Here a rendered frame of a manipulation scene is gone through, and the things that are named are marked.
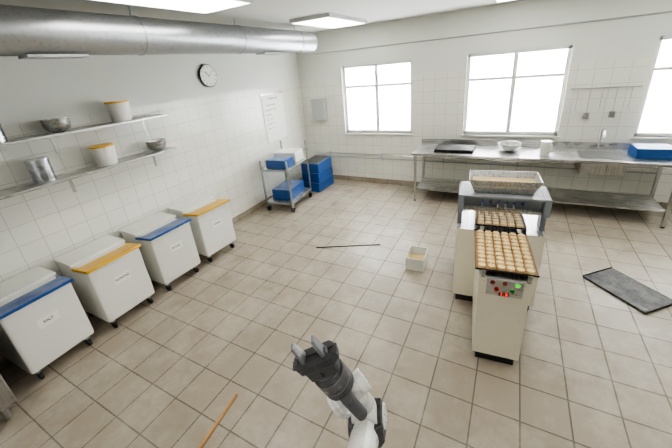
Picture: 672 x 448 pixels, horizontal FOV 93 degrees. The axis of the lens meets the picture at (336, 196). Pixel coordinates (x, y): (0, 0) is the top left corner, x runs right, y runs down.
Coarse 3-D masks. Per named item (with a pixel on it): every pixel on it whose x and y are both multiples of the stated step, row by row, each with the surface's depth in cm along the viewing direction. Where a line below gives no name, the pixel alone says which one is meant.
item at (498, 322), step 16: (480, 272) 236; (496, 272) 234; (480, 288) 238; (528, 288) 224; (480, 304) 243; (496, 304) 238; (512, 304) 233; (480, 320) 248; (496, 320) 243; (512, 320) 238; (480, 336) 254; (496, 336) 248; (512, 336) 243; (480, 352) 263; (496, 352) 254; (512, 352) 248
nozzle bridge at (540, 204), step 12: (468, 192) 290; (540, 192) 277; (468, 204) 296; (480, 204) 291; (492, 204) 287; (516, 204) 280; (528, 204) 276; (540, 204) 272; (540, 216) 280; (540, 228) 282
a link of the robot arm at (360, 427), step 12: (384, 408) 105; (348, 420) 105; (384, 420) 102; (348, 432) 102; (360, 432) 98; (372, 432) 98; (384, 432) 102; (348, 444) 95; (360, 444) 93; (372, 444) 94
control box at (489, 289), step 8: (488, 280) 230; (496, 280) 228; (504, 280) 226; (512, 280) 225; (520, 280) 224; (488, 288) 232; (504, 288) 228; (512, 288) 225; (520, 288) 223; (504, 296) 230; (512, 296) 228; (520, 296) 225
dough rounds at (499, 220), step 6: (480, 216) 300; (486, 216) 299; (492, 216) 301; (498, 216) 301; (504, 216) 296; (510, 216) 295; (516, 216) 294; (480, 222) 289; (486, 222) 288; (492, 222) 291; (498, 222) 286; (504, 222) 285; (510, 222) 285; (516, 222) 284; (522, 222) 287
